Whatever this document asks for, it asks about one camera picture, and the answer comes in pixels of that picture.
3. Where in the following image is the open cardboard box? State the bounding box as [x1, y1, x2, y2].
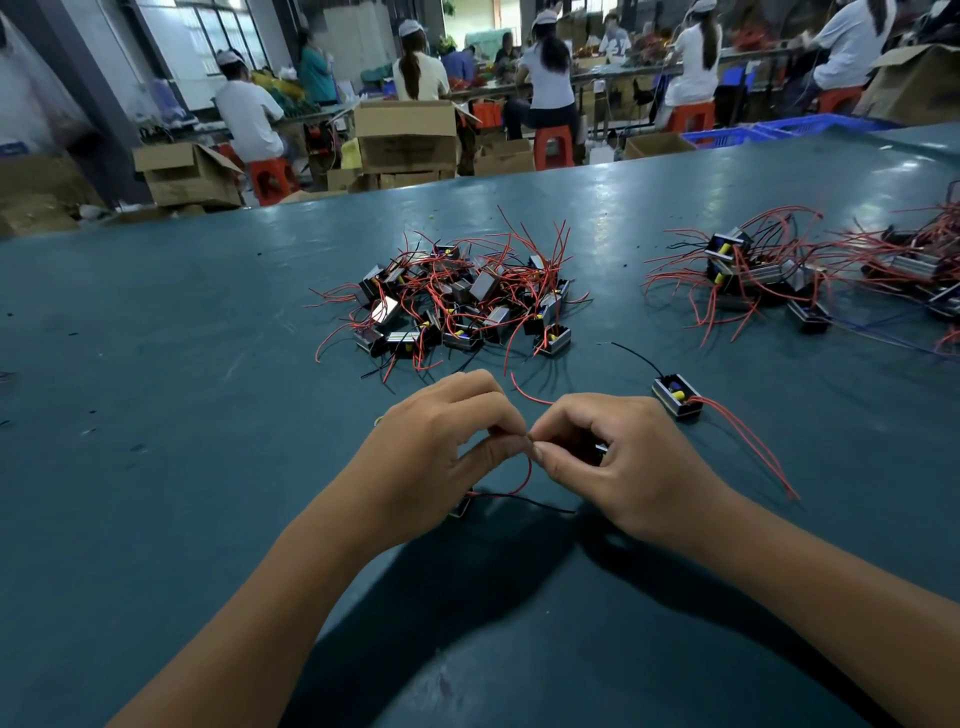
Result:
[133, 141, 245, 209]

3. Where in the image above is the tilted cardboard box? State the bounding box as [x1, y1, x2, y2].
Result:
[855, 45, 960, 126]

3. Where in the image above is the shallow cardboard box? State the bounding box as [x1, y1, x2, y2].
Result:
[624, 132, 698, 159]

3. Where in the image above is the person's right forearm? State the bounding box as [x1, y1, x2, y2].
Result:
[702, 487, 960, 728]

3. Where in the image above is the central pile of wired modules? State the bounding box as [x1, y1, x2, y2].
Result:
[315, 210, 594, 407]

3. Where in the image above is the person's left hand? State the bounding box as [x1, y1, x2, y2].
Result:
[337, 370, 534, 557]

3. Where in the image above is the low cardboard box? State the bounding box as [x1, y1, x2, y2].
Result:
[474, 136, 537, 176]

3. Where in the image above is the blue plastic crate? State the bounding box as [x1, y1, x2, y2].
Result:
[682, 127, 782, 149]
[754, 115, 899, 140]

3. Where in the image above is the large closed cardboard box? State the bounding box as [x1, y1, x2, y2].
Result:
[354, 102, 461, 174]

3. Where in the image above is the person's right hand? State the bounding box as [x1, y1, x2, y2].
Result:
[529, 393, 744, 549]

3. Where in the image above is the person's left forearm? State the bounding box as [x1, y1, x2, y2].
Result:
[112, 517, 399, 728]

